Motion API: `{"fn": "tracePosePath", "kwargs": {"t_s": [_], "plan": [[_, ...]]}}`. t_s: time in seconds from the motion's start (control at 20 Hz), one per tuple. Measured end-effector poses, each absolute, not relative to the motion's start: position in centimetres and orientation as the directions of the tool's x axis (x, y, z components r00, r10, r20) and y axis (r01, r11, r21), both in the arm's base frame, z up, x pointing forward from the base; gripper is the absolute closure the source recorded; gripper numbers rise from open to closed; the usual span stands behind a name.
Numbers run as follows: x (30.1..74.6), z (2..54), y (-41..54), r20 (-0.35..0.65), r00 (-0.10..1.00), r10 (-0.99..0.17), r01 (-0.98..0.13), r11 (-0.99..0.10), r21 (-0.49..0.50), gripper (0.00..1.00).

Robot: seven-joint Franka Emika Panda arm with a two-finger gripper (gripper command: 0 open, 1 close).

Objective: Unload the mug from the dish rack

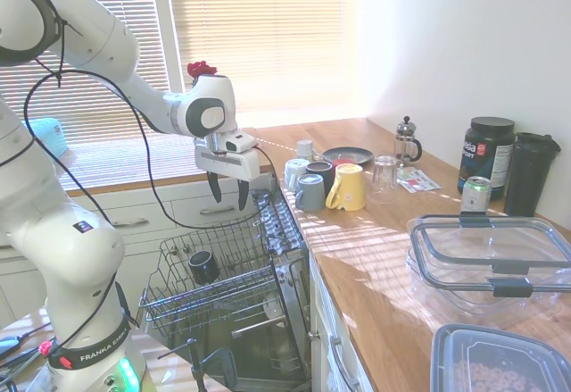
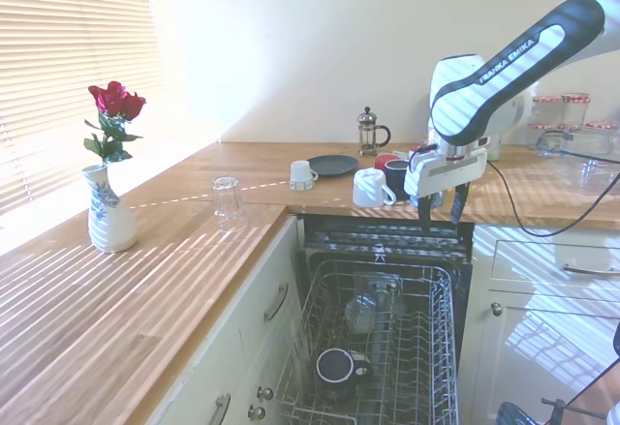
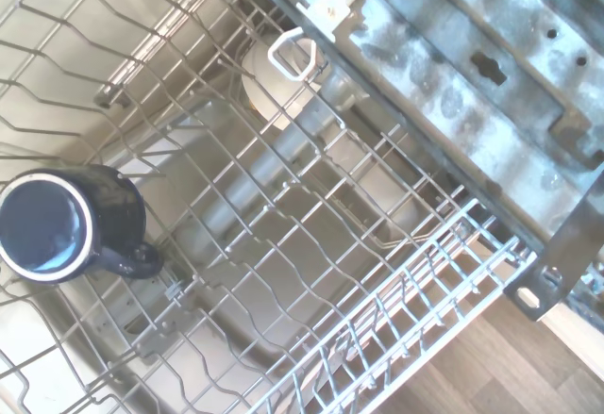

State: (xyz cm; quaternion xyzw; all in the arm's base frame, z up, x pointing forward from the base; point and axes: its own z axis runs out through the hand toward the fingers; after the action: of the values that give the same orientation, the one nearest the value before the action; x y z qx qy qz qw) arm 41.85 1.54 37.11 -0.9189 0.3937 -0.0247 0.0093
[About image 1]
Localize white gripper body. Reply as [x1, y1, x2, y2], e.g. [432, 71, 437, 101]
[194, 136, 261, 183]

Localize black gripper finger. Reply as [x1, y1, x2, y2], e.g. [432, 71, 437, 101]
[206, 171, 223, 205]
[236, 179, 252, 212]

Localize white mug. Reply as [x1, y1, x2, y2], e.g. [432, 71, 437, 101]
[284, 158, 311, 192]

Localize grey mug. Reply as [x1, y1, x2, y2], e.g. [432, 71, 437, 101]
[294, 172, 326, 213]

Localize navy mug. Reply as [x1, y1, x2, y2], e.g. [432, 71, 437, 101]
[305, 161, 336, 197]

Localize yellow mug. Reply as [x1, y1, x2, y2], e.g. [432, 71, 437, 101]
[325, 163, 368, 213]

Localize white window-side cabinets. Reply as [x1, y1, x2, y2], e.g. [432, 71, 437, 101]
[0, 171, 274, 326]

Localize red rose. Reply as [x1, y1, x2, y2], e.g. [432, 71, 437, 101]
[186, 60, 219, 88]

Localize dark grey plate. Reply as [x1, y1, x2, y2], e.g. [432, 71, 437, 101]
[321, 146, 376, 167]

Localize white cabinets beside dishwasher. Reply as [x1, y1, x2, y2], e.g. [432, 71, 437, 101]
[306, 251, 372, 392]

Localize wide beige window blind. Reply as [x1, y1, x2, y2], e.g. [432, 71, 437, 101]
[164, 0, 359, 117]

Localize clear drinking glass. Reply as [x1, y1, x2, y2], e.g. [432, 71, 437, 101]
[370, 154, 401, 206]

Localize stainless steel dishwasher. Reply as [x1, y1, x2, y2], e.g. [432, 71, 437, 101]
[146, 172, 314, 392]

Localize glass French press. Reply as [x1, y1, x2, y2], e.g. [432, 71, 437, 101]
[394, 115, 423, 166]

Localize teal cap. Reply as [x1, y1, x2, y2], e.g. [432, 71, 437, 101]
[25, 117, 70, 159]

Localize paper leaflets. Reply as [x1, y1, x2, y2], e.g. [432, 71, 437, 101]
[395, 166, 443, 194]

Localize narrow beige window blind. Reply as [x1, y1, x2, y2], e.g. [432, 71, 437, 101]
[0, 0, 171, 190]

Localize clear plastic container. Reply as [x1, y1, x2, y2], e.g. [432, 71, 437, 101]
[404, 248, 571, 327]

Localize white green drink can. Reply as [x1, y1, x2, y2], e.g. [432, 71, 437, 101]
[460, 175, 492, 216]

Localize black protein powder tub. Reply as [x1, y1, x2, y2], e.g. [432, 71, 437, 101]
[456, 116, 517, 200]

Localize clear container with clip lid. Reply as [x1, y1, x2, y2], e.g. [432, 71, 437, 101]
[410, 213, 571, 298]

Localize black shaker bottle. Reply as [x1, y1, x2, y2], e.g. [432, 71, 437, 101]
[503, 131, 563, 218]

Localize grey-lidded container with cereal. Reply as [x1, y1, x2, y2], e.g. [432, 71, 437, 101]
[429, 322, 571, 392]

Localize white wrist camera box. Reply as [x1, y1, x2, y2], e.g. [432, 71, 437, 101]
[224, 131, 259, 154]

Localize grey wire cutlery tray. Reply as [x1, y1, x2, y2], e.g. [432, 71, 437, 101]
[251, 188, 310, 258]

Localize grey wire dish rack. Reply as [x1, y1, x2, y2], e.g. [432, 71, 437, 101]
[137, 217, 292, 340]

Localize black cable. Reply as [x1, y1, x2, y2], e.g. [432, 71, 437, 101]
[22, 16, 275, 232]

